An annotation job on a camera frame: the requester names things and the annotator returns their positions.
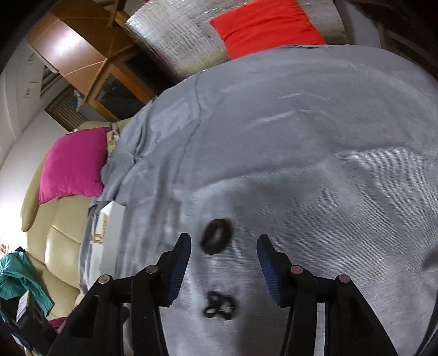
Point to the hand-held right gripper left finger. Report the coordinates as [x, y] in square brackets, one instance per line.
[178, 270]

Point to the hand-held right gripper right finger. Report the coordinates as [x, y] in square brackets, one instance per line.
[270, 270]

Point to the black scrunchie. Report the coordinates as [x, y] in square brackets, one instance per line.
[224, 241]

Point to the white box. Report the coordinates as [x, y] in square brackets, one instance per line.
[114, 232]

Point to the cream hair clip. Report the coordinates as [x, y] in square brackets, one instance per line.
[102, 227]

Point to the grey blanket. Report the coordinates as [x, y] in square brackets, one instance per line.
[308, 154]

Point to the beige leather sofa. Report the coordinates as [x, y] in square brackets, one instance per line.
[58, 239]

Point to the magenta cloth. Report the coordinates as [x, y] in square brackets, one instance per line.
[56, 323]

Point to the beige patterned cloth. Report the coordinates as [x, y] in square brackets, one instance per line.
[112, 137]

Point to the pink cushion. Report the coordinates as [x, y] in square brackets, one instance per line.
[72, 164]

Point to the black box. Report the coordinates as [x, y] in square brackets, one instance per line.
[32, 321]

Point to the teal cloth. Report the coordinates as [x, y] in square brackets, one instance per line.
[20, 277]

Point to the brown slatted door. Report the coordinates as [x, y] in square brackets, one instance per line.
[65, 109]

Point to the silver insulation sheet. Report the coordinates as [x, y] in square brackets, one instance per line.
[164, 37]

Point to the orange-red cushion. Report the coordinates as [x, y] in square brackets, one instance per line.
[267, 27]

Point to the wooden cabinet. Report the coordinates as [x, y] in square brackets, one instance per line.
[78, 44]

